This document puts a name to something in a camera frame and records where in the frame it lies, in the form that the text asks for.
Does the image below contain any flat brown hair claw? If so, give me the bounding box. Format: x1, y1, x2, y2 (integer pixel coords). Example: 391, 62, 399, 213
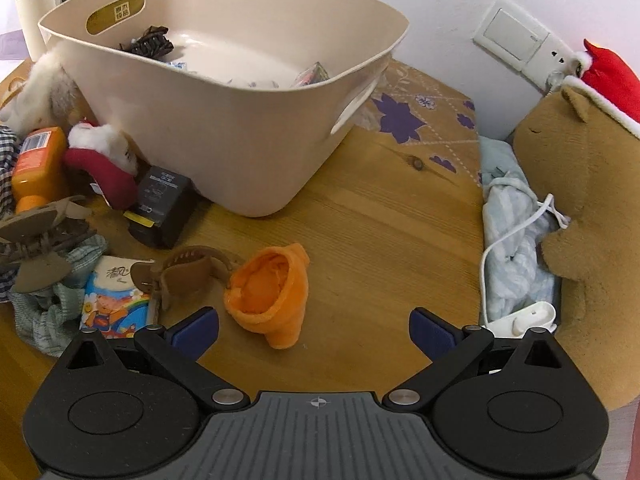
0, 195, 98, 295

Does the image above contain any white wall socket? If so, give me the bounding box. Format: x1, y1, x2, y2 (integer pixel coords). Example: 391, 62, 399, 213
522, 35, 583, 93

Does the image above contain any white wall switch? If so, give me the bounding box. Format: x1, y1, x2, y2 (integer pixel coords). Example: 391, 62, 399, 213
472, 0, 553, 73

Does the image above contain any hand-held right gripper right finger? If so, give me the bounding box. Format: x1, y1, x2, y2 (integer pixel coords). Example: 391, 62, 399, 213
382, 307, 571, 413

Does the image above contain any beige plastic storage basket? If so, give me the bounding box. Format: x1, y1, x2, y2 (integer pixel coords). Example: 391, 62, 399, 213
38, 0, 411, 218

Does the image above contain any beige thermos bottle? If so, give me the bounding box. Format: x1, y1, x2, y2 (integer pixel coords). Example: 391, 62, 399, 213
14, 0, 63, 61

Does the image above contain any black box with yellow label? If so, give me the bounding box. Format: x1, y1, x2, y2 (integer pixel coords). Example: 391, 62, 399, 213
124, 165, 197, 250

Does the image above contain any green plaid scrunchie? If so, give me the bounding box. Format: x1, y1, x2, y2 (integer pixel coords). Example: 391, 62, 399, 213
10, 235, 108, 358

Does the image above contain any orange plastic bottle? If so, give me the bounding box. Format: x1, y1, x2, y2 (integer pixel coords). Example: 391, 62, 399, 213
11, 126, 68, 214

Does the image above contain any blue checked cloth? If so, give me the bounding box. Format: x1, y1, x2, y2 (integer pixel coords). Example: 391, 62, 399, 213
0, 124, 26, 303

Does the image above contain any white charger device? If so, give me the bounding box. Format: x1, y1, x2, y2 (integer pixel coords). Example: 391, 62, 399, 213
484, 301, 558, 338

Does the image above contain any white fluffy plush toy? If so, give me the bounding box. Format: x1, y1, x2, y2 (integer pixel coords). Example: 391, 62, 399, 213
0, 50, 81, 133

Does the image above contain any brown capybara plush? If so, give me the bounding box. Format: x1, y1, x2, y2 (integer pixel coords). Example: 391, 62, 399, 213
512, 85, 640, 408

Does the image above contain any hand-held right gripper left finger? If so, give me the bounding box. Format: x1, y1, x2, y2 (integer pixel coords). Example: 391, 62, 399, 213
59, 307, 251, 413

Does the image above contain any light blue cloth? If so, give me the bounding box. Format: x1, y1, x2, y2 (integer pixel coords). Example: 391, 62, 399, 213
477, 136, 563, 326

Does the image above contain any red and white plush toy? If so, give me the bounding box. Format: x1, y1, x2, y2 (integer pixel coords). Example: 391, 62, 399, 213
64, 119, 146, 211

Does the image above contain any cartoon print tissue pack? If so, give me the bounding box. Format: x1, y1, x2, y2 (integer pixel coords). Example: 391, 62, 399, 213
80, 256, 156, 338

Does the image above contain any lilac cloth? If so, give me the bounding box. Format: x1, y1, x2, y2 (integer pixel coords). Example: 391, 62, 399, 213
0, 32, 28, 61

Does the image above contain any small pink packet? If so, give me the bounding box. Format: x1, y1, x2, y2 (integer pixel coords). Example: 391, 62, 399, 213
294, 62, 332, 89

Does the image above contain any dark brown hair claw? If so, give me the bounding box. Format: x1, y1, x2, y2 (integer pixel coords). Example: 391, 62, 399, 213
119, 25, 175, 61

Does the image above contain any red plush hat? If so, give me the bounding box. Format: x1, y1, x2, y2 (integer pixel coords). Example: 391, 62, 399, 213
562, 39, 640, 138

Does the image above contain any brown suede hair claw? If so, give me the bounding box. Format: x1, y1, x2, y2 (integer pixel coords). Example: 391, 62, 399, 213
131, 245, 246, 311

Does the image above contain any floral print table mat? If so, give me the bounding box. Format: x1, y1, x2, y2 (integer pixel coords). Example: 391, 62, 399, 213
357, 59, 483, 188

